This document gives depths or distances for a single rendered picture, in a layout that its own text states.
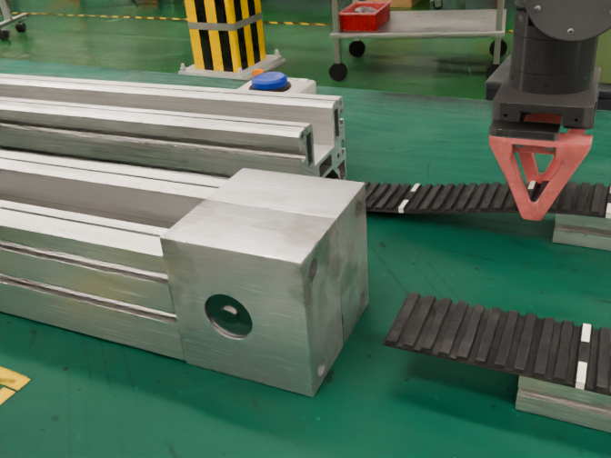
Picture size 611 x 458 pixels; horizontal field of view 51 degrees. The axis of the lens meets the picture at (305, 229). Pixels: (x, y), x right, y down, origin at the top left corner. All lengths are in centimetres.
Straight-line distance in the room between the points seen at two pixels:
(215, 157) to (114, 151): 11
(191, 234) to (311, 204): 7
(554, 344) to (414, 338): 8
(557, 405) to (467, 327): 6
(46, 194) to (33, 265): 9
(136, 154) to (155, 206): 16
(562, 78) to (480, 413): 23
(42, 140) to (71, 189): 19
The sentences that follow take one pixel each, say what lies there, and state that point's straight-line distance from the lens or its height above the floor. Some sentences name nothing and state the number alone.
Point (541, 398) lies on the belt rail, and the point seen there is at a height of 79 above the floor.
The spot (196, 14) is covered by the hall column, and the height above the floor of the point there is 37.
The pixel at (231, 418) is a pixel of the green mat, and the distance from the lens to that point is 39.
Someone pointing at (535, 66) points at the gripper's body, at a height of 92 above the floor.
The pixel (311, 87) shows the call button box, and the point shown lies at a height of 84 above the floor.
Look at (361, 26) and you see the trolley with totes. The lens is 358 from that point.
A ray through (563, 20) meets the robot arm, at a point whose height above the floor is 97.
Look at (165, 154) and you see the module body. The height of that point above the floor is 83.
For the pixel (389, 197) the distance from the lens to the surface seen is 57.
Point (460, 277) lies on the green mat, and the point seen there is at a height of 78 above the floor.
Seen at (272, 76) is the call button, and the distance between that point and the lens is 73.
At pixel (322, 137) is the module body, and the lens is 60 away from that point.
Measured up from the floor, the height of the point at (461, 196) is 80.
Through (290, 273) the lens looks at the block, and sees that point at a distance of 34.
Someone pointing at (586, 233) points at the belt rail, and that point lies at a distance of 54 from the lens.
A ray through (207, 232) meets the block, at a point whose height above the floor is 87.
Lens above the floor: 105
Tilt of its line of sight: 29 degrees down
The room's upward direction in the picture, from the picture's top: 5 degrees counter-clockwise
